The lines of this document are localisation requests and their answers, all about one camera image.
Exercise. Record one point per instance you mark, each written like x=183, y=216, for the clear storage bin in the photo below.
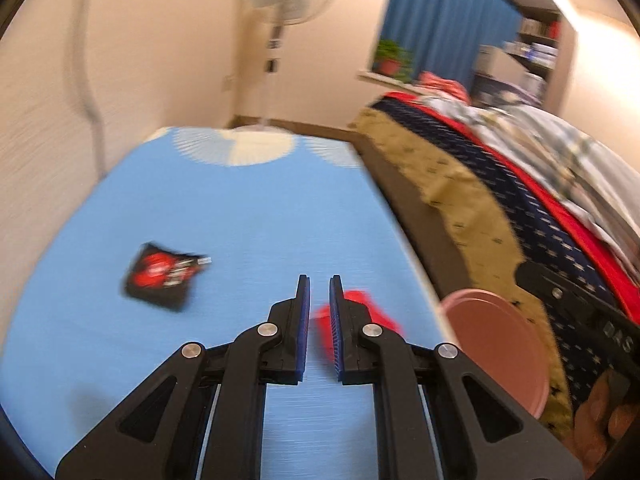
x=495, y=90

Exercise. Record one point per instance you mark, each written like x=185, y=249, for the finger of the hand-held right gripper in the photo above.
x=547, y=285

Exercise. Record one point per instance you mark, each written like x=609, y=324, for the dark bed frame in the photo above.
x=405, y=200

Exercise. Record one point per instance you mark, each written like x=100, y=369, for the bed with star blanket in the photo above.
x=475, y=185

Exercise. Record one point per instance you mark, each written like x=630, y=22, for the potted green plant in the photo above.
x=387, y=65

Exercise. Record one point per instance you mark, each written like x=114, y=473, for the white windowsill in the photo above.
x=390, y=82

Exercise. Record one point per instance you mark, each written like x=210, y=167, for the blue curtain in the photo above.
x=440, y=15

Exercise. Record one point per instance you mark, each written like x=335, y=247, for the striped plaid quilt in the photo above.
x=560, y=155

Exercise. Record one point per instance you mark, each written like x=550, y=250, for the pink round bin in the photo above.
x=495, y=345

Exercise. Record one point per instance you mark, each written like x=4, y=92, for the red wrapper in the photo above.
x=382, y=317

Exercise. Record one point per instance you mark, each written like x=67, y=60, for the pink cloth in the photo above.
x=442, y=85

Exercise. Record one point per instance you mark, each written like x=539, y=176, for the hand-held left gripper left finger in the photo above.
x=301, y=330

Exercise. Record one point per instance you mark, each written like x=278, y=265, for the black red snack packet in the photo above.
x=160, y=277

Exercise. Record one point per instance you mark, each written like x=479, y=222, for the white cardboard box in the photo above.
x=500, y=62

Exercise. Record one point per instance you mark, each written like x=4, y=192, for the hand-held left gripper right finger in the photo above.
x=337, y=330

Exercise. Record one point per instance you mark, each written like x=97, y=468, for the person's right hand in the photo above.
x=600, y=420

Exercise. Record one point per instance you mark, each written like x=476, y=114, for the wooden bookshelf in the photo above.
x=537, y=45

